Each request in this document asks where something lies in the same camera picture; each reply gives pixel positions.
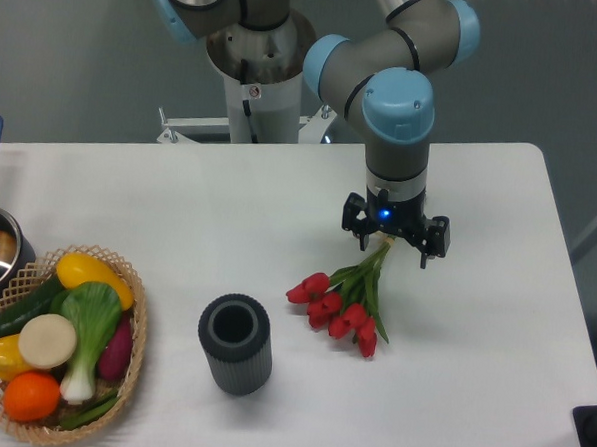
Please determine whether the orange fruit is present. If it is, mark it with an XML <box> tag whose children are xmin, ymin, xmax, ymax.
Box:
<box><xmin>3</xmin><ymin>371</ymin><xmax>60</xmax><ymax>423</ymax></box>

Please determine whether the green cucumber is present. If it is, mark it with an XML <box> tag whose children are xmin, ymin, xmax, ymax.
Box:
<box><xmin>0</xmin><ymin>275</ymin><xmax>65</xmax><ymax>338</ymax></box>

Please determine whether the green bean pod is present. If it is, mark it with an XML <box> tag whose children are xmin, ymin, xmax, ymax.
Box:
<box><xmin>59</xmin><ymin>390</ymin><xmax>118</xmax><ymax>431</ymax></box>

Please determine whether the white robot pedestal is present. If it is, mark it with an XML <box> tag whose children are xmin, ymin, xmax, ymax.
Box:
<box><xmin>156</xmin><ymin>3</ymin><xmax>341</xmax><ymax>153</ymax></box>

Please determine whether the yellow bell pepper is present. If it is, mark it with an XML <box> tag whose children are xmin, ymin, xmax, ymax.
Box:
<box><xmin>0</xmin><ymin>334</ymin><xmax>34</xmax><ymax>382</ymax></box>

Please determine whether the red tulip bouquet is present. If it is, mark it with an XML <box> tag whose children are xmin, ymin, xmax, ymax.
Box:
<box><xmin>286</xmin><ymin>235</ymin><xmax>395</xmax><ymax>358</ymax></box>

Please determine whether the purple sweet potato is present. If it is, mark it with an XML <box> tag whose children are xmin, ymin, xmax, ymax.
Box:
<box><xmin>97</xmin><ymin>316</ymin><xmax>133</xmax><ymax>381</ymax></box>

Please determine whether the dark grey ribbed vase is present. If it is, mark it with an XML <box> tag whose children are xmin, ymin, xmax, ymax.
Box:
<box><xmin>198</xmin><ymin>293</ymin><xmax>273</xmax><ymax>397</ymax></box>

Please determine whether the yellow squash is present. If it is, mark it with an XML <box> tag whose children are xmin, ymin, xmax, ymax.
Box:
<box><xmin>56</xmin><ymin>253</ymin><xmax>134</xmax><ymax>311</ymax></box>

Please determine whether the green bok choy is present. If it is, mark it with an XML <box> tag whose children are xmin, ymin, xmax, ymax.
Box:
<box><xmin>60</xmin><ymin>282</ymin><xmax>122</xmax><ymax>405</ymax></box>

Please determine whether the black device at table edge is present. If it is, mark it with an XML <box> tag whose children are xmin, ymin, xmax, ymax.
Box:
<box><xmin>572</xmin><ymin>405</ymin><xmax>597</xmax><ymax>447</ymax></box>

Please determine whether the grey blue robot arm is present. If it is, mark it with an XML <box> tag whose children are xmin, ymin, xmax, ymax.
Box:
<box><xmin>152</xmin><ymin>0</ymin><xmax>481</xmax><ymax>259</ymax></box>

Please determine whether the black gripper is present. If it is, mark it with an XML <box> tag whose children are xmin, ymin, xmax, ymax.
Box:
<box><xmin>341</xmin><ymin>173</ymin><xmax>450</xmax><ymax>269</ymax></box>

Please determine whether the beige round mushroom cap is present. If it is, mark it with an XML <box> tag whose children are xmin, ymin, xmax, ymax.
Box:
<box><xmin>18</xmin><ymin>314</ymin><xmax>77</xmax><ymax>370</ymax></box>

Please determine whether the woven wicker basket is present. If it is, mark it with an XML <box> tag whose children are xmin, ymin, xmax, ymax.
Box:
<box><xmin>0</xmin><ymin>245</ymin><xmax>147</xmax><ymax>446</ymax></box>

